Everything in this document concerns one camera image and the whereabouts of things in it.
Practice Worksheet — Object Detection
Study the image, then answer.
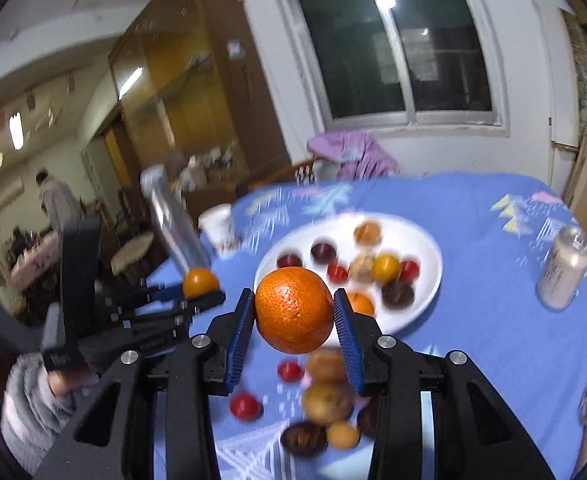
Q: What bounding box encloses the round stool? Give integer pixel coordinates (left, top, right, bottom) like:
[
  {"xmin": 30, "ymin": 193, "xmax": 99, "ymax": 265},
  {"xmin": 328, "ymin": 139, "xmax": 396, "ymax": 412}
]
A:
[{"xmin": 110, "ymin": 230, "xmax": 155, "ymax": 276}]

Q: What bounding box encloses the small tan pear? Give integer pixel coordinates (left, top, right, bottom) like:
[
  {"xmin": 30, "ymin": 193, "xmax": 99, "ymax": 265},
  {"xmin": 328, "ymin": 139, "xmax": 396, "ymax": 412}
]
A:
[{"xmin": 327, "ymin": 421, "xmax": 361, "ymax": 450}]

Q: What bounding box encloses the white paper cup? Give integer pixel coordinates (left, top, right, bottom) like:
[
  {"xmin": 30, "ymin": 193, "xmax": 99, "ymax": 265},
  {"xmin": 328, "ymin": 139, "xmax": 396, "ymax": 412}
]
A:
[{"xmin": 198, "ymin": 203, "xmax": 239, "ymax": 256}]

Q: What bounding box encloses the white air conditioner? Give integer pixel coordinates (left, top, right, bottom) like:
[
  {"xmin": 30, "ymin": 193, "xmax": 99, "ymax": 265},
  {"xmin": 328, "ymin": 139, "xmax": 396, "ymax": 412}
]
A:
[{"xmin": 0, "ymin": 177, "xmax": 27, "ymax": 211}]

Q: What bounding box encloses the stainless steel bottle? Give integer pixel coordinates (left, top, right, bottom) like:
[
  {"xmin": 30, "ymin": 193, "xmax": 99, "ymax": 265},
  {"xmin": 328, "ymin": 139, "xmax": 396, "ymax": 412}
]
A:
[{"xmin": 140, "ymin": 165, "xmax": 212, "ymax": 278}]

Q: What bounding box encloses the small orange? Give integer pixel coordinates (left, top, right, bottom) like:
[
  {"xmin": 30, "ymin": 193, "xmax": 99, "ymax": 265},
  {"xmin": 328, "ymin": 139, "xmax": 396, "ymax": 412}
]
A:
[{"xmin": 182, "ymin": 267, "xmax": 220, "ymax": 300}]

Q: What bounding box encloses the wooden cabinet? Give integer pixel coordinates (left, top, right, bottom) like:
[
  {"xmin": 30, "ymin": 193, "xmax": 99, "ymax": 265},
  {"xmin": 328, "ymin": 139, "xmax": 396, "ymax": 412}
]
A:
[{"xmin": 81, "ymin": 0, "xmax": 292, "ymax": 196}]

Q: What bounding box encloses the wooden chair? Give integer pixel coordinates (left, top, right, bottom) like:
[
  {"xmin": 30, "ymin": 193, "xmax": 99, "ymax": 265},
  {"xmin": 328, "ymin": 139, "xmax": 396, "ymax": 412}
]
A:
[{"xmin": 236, "ymin": 155, "xmax": 344, "ymax": 196}]

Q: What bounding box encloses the person's left forearm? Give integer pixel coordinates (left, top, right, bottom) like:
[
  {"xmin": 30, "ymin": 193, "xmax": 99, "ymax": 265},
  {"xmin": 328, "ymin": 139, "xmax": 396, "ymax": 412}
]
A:
[{"xmin": 1, "ymin": 352, "xmax": 104, "ymax": 461}]

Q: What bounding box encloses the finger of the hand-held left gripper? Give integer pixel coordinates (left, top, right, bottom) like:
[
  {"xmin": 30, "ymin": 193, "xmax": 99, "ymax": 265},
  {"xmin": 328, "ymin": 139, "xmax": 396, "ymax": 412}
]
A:
[
  {"xmin": 101, "ymin": 282, "xmax": 189, "ymax": 313},
  {"xmin": 118, "ymin": 290, "xmax": 227, "ymax": 333}
]

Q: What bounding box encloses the blue printed tablecloth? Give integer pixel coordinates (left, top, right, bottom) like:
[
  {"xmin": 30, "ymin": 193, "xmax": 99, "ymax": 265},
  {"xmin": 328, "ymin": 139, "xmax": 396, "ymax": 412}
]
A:
[{"xmin": 144, "ymin": 172, "xmax": 587, "ymax": 480}]

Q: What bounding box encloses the orange persimmon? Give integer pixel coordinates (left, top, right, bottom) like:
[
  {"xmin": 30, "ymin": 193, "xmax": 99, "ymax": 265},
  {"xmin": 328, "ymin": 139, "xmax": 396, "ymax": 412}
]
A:
[{"xmin": 353, "ymin": 221, "xmax": 384, "ymax": 247}]

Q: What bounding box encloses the white board strip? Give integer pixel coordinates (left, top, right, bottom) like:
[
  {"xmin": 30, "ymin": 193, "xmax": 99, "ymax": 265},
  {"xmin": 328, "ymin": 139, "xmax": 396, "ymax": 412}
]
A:
[{"xmin": 532, "ymin": 0, "xmax": 580, "ymax": 176}]

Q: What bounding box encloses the white drink can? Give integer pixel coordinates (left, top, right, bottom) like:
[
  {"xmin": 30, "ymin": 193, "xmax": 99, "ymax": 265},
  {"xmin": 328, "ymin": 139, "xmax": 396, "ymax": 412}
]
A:
[{"xmin": 536, "ymin": 226, "xmax": 587, "ymax": 311}]

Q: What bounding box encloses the large tan pear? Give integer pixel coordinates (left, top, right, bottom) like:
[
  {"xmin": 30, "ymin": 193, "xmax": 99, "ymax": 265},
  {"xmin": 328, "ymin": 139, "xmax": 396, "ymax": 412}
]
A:
[{"xmin": 301, "ymin": 382, "xmax": 355, "ymax": 423}]

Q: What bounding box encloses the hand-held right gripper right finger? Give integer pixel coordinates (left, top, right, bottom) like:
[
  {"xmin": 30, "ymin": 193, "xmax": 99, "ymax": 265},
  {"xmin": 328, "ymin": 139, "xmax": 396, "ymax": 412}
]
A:
[{"xmin": 332, "ymin": 287, "xmax": 557, "ymax": 480}]

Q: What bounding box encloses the dark brown mangosteen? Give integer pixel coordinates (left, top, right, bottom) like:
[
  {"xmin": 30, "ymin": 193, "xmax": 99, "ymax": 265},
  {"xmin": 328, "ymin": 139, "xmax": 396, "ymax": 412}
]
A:
[
  {"xmin": 356, "ymin": 400, "xmax": 380, "ymax": 438},
  {"xmin": 381, "ymin": 280, "xmax": 417, "ymax": 310},
  {"xmin": 280, "ymin": 422, "xmax": 328, "ymax": 458}
]

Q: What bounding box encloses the white plate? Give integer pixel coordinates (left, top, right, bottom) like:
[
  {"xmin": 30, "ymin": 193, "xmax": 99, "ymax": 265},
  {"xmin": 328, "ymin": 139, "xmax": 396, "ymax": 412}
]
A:
[{"xmin": 254, "ymin": 212, "xmax": 444, "ymax": 336}]

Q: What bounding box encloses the window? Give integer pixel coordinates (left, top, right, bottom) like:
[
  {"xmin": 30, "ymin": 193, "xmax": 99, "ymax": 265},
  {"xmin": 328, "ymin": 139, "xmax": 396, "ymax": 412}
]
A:
[{"xmin": 272, "ymin": 0, "xmax": 511, "ymax": 138}]

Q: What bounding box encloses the purple cloth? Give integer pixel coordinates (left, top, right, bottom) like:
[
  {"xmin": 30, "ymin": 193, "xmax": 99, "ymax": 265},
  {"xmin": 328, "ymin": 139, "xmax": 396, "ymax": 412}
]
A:
[{"xmin": 307, "ymin": 130, "xmax": 400, "ymax": 181}]

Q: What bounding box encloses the large orange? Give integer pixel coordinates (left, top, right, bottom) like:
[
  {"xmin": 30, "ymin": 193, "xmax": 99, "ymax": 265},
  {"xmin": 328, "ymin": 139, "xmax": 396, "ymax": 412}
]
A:
[{"xmin": 254, "ymin": 267, "xmax": 335, "ymax": 354}]

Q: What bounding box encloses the table with printed cloth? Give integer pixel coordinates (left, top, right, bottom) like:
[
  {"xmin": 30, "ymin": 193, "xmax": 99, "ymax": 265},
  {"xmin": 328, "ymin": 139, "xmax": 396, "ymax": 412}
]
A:
[{"xmin": 8, "ymin": 230, "xmax": 67, "ymax": 291}]

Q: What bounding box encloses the ceiling light tube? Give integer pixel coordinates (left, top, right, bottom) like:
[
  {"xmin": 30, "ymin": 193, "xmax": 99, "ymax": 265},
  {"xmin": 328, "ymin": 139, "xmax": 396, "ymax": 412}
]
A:
[
  {"xmin": 8, "ymin": 112, "xmax": 24, "ymax": 151},
  {"xmin": 118, "ymin": 65, "xmax": 145, "ymax": 101}
]

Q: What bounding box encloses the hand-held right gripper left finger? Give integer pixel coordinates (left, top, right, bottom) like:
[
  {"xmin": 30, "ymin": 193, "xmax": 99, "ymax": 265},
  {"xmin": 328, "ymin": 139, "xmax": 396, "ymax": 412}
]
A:
[{"xmin": 34, "ymin": 287, "xmax": 257, "ymax": 480}]

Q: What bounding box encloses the person's left hand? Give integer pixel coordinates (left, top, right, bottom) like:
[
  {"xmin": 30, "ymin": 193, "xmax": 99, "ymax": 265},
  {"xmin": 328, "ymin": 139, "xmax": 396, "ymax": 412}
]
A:
[{"xmin": 48, "ymin": 365, "xmax": 99, "ymax": 397}]

